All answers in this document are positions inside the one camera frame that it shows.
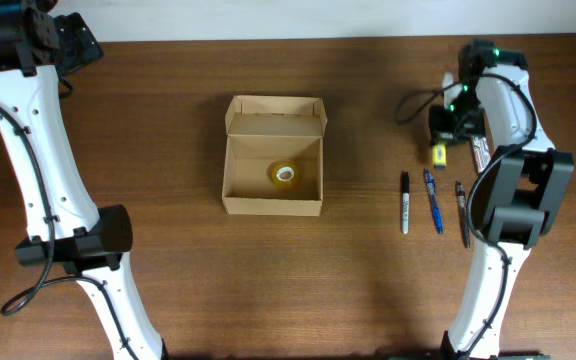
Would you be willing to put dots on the yellow tape roll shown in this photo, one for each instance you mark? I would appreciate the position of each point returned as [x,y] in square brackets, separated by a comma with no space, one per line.
[284,175]

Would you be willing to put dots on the yellow highlighter blue cap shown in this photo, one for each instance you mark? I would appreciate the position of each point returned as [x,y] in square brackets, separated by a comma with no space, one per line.
[439,158]

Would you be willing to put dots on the blue ballpoint pen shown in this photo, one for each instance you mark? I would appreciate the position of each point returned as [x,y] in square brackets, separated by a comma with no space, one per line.
[432,194]

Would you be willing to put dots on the black ballpoint pen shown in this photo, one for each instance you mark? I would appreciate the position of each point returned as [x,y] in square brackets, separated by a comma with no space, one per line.
[461,197]

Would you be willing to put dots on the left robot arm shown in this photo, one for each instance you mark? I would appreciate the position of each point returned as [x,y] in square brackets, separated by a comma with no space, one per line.
[38,53]

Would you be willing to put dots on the brown cardboard box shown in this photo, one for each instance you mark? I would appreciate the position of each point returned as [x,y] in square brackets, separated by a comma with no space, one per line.
[263,130]

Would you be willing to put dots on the white marker blue cap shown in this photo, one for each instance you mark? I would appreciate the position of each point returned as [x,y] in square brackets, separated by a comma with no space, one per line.
[481,153]

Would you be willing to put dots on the black permanent marker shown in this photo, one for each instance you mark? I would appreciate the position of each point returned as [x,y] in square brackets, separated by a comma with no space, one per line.
[405,203]

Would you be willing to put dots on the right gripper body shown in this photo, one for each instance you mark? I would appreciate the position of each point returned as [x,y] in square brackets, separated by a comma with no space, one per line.
[446,135]

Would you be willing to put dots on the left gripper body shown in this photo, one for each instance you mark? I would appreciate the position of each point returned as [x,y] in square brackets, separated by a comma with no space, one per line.
[81,45]

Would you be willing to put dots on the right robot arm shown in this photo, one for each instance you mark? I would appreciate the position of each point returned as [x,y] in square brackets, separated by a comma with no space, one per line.
[517,195]

